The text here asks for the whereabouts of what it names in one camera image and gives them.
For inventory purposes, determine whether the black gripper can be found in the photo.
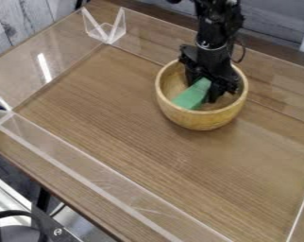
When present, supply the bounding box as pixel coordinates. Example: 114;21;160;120
179;44;242;103

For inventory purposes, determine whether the green rectangular block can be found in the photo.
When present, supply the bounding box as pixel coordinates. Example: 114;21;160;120
172;78;212;110

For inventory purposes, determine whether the brown wooden bowl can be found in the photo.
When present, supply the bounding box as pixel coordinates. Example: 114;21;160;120
155;60;250;130

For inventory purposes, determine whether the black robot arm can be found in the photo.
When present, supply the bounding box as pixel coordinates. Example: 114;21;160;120
179;0;246;103

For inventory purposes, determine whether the black table leg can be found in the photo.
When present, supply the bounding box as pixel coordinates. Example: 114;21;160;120
36;188;52;213

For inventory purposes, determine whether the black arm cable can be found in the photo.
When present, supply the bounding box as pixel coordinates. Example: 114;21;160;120
231;37;247;64

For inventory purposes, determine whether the clear acrylic corner bracket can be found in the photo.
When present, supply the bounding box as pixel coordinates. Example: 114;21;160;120
82;8;127;44

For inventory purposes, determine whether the clear acrylic barrier wall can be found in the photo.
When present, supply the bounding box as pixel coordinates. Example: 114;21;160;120
0;0;304;242

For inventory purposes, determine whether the black metal base plate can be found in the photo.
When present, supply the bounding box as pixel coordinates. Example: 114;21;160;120
32;206;83;242

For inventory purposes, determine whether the black cable loop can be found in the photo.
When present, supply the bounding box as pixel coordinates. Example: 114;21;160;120
0;210;48;242

